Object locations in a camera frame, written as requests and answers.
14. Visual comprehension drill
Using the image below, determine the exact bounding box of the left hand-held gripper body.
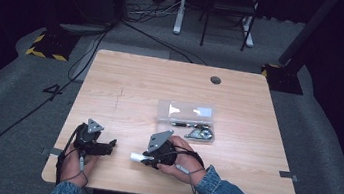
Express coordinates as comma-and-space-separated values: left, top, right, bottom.
72, 117, 110, 159

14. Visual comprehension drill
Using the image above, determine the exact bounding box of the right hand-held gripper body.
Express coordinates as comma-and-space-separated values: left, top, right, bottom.
145, 126, 182, 169

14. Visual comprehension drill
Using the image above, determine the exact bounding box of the white eraser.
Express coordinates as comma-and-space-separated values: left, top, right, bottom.
129, 151, 154, 166

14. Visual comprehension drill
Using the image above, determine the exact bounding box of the black pen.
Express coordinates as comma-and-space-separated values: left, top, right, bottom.
170, 119, 212, 132

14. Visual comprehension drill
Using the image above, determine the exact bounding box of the correction tape dispenser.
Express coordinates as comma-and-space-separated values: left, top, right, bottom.
184, 126, 215, 144

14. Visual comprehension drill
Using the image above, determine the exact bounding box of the clear plastic pencil box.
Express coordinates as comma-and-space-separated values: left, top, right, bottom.
154, 97, 220, 146

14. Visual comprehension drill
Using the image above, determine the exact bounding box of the person's right hand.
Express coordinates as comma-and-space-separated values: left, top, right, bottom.
155, 133, 211, 187

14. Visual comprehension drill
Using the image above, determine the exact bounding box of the person's left hand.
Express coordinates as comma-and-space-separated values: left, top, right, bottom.
59, 146, 100, 188

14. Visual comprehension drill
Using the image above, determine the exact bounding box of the black yellow striped stand base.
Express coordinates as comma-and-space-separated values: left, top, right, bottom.
24, 27, 81, 64
259, 62, 308, 96

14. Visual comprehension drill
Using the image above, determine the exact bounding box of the black chair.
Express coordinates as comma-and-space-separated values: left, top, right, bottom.
196, 0, 263, 54

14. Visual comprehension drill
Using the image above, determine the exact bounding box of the dark slanted stand pole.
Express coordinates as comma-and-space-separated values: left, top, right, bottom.
278, 0, 341, 72

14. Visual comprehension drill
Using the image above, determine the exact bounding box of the thin grey cable with plug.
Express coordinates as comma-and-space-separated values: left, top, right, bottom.
63, 152, 93, 182
172, 163, 207, 194

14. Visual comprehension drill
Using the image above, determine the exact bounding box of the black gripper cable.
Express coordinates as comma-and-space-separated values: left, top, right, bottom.
53, 120, 86, 188
170, 145, 208, 170

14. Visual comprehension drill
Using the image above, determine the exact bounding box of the long black floor cable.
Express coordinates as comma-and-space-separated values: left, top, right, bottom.
0, 8, 117, 194

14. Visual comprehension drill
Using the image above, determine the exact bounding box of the grey table cable grommet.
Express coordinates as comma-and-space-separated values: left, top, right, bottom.
209, 75, 223, 86

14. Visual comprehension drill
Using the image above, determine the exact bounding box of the white desk frame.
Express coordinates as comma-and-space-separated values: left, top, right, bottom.
172, 0, 261, 49

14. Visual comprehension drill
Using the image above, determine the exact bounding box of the bundle of floor cables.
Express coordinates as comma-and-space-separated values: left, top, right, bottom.
123, 0, 188, 30

